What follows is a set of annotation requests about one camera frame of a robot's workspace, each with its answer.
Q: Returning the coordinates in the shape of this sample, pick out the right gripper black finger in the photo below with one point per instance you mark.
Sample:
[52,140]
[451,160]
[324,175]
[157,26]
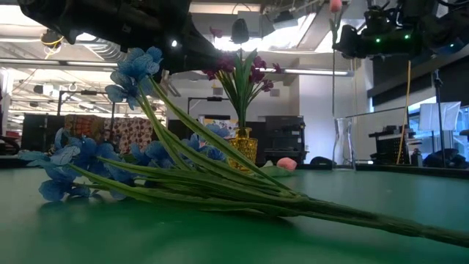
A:
[350,42]

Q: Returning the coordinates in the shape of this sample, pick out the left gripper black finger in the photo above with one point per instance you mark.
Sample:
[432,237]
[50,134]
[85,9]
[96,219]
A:
[198,55]

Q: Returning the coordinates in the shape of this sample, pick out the corrugated silver duct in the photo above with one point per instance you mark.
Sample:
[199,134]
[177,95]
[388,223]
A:
[102,47]

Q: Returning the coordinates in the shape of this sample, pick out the magenta artificial flower bunch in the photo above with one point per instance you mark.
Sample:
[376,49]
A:
[258,75]
[224,65]

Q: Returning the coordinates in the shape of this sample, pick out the black tripod pole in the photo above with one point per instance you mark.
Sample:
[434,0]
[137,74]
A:
[436,77]

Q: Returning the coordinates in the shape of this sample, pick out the green table mat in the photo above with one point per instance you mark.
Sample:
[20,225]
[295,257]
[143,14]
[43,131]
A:
[110,238]

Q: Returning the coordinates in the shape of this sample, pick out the white panel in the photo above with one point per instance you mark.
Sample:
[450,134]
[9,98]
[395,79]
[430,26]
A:
[448,115]

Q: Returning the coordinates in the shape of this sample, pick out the black bag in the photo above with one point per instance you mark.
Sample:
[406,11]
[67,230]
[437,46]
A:
[445,159]

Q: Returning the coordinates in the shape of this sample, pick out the long ceiling lamp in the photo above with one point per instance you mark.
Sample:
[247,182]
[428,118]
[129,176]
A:
[55,63]
[315,72]

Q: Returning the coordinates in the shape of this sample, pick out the orange patterned cloth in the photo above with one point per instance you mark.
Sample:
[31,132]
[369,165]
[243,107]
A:
[84,126]

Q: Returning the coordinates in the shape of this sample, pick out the black ceiling device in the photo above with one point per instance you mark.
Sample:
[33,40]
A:
[51,37]

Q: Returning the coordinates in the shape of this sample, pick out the black gantry frame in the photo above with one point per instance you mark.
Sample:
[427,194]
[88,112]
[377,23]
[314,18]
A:
[207,98]

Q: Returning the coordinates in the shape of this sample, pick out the clear glass vase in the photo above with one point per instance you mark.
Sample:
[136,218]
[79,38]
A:
[344,146]

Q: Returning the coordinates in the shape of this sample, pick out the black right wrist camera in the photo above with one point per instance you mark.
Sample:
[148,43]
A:
[375,16]

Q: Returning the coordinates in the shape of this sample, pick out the colourful poster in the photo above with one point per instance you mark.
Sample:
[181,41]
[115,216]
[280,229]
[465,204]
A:
[210,121]

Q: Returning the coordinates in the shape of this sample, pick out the black artificial tulip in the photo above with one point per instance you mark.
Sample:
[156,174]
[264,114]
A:
[240,31]

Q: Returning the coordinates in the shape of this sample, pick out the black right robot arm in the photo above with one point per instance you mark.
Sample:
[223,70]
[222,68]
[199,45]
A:
[447,25]

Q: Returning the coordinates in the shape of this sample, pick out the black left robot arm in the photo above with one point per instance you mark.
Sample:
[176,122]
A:
[73,18]

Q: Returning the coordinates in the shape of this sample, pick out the blue artificial flower bunch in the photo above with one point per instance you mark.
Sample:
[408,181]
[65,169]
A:
[205,183]

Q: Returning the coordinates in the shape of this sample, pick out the black appliance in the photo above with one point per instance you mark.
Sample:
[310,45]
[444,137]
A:
[286,137]

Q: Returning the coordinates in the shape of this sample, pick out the black equipment crate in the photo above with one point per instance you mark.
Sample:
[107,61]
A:
[390,146]

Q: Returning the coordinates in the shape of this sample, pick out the yellow glass vase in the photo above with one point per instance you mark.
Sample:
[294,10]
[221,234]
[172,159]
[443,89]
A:
[246,146]

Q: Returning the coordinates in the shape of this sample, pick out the dotted patterned cloth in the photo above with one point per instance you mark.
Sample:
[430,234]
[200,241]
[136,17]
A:
[128,132]

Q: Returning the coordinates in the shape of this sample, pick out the black cabinet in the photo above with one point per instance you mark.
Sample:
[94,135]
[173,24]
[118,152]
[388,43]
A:
[40,132]

